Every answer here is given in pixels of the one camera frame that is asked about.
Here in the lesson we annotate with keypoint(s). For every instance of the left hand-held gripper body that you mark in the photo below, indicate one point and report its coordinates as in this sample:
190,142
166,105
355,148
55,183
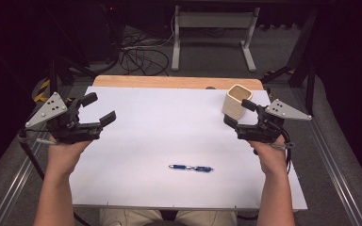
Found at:
63,125

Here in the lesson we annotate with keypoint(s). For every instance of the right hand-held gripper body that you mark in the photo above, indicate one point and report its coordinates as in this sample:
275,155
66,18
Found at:
267,123

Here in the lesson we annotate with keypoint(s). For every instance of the cream square pen holder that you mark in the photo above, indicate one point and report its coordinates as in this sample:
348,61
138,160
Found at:
236,102

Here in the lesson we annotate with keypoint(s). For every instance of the blue pen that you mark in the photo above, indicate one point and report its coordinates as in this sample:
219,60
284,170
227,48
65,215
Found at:
191,168

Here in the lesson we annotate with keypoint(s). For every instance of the person's left hand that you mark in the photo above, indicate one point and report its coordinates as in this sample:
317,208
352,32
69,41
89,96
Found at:
65,155

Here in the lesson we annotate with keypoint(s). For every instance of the person's right hand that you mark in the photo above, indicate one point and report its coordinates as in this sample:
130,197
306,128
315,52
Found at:
271,157

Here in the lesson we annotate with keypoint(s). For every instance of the black tripod stand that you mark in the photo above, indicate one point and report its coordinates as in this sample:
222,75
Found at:
66,66

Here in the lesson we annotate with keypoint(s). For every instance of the black and yellow tape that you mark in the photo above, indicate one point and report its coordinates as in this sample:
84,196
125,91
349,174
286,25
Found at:
41,91

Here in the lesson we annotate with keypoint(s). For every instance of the white paper sheet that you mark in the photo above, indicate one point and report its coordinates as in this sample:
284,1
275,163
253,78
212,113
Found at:
182,144

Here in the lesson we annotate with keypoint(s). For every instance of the black metal stand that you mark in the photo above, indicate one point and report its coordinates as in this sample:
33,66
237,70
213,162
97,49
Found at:
298,62

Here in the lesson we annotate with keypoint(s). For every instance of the wooden table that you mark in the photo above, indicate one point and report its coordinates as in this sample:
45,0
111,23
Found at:
176,82

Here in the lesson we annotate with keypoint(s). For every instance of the white metal stand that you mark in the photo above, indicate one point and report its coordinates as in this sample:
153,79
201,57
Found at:
213,34

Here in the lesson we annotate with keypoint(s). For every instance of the person's beige trousers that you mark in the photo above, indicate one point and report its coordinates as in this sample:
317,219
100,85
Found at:
169,217

